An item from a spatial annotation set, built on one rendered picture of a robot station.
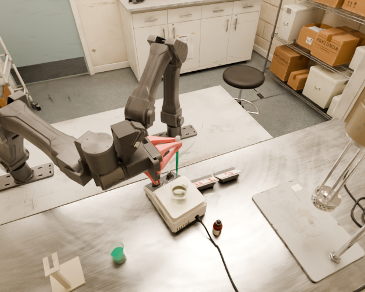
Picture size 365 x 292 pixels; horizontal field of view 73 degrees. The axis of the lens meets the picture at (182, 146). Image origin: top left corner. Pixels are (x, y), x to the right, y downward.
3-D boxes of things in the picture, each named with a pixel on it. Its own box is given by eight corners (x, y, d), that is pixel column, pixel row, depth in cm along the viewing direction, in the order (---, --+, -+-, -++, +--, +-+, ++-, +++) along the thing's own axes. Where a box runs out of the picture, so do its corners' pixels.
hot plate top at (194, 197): (153, 192, 78) (153, 190, 77) (184, 175, 83) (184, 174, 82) (173, 221, 71) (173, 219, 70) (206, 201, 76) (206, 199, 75)
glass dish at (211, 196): (219, 205, 83) (220, 202, 82) (203, 205, 83) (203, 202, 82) (218, 192, 87) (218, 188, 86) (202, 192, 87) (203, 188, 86)
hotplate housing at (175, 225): (143, 191, 88) (140, 177, 82) (174, 175, 93) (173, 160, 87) (177, 241, 75) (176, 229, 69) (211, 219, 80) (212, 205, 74)
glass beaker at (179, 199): (172, 190, 78) (171, 175, 72) (189, 193, 77) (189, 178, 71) (168, 207, 73) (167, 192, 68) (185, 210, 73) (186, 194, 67)
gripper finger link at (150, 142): (173, 124, 59) (138, 139, 55) (190, 141, 55) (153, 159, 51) (173, 144, 63) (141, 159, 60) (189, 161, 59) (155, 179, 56)
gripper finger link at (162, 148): (170, 121, 59) (135, 135, 56) (187, 138, 55) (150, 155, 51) (171, 142, 64) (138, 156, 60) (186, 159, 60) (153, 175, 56)
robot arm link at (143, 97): (144, 121, 69) (180, 26, 73) (117, 113, 72) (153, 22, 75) (159, 132, 81) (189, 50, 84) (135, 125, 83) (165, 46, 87)
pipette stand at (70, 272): (49, 271, 68) (29, 252, 59) (79, 256, 71) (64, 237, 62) (54, 300, 63) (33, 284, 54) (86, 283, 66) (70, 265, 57)
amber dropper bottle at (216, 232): (217, 225, 78) (219, 214, 73) (223, 233, 77) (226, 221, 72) (210, 230, 77) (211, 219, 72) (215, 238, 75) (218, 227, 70)
